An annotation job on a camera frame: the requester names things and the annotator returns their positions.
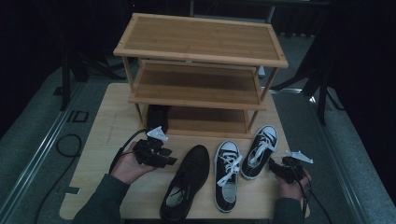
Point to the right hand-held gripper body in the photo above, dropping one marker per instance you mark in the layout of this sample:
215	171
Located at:
292	169

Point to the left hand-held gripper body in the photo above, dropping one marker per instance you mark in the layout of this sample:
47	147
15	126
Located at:
149	154

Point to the black white lace-up sneaker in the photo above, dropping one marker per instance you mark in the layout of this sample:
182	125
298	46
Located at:
260	155
227	186

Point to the black shoe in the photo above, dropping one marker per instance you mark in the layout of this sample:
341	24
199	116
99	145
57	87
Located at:
157	116
186	183

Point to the wooden shoe rack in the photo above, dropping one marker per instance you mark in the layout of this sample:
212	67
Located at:
199	40

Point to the person's right hand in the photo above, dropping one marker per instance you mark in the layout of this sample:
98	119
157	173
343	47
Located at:
289	189

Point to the person's left hand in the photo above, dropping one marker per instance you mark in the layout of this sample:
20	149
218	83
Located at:
129	171

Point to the black metal stand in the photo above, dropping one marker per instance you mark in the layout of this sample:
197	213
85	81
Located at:
65	84
322	93

